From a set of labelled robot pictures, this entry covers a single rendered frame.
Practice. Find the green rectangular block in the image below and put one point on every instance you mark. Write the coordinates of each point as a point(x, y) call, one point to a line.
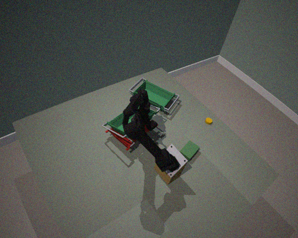
point(189, 150)

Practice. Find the yellow short cylinder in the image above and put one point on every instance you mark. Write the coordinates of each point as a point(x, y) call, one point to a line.
point(208, 121)

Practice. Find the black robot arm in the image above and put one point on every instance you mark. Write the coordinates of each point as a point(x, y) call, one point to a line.
point(136, 131)

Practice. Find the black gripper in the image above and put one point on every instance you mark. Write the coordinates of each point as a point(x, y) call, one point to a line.
point(150, 125)

